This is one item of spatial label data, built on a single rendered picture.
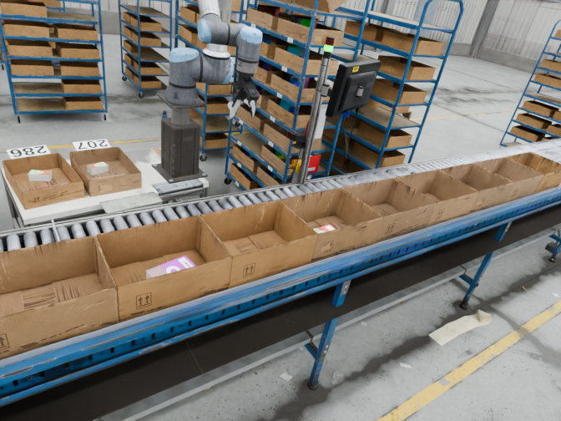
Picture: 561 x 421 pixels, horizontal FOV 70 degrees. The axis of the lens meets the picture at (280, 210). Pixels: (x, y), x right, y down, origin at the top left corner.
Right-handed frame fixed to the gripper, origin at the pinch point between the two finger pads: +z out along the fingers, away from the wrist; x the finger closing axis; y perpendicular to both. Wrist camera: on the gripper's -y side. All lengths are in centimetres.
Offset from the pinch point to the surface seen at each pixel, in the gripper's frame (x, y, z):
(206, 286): 43, -58, 37
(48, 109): 30, 361, 141
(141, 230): 56, -28, 29
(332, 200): -40, -32, 34
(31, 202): 84, 46, 58
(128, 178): 36, 49, 54
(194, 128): -4, 56, 31
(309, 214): -26, -31, 39
